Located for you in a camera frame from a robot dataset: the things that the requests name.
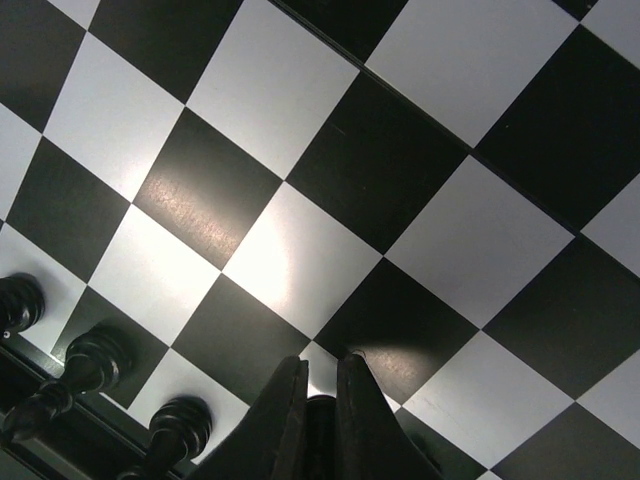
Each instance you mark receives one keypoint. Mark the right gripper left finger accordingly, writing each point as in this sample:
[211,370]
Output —
[269,442]

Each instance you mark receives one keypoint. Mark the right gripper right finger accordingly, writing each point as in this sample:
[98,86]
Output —
[370,443]

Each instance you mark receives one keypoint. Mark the black queen chess piece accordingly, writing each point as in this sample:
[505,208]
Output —
[95,361]

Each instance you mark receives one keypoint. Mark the black chess king piece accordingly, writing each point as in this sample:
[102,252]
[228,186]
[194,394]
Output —
[22,303]

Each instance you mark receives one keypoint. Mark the black white chessboard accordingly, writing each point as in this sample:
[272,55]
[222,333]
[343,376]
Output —
[448,188]

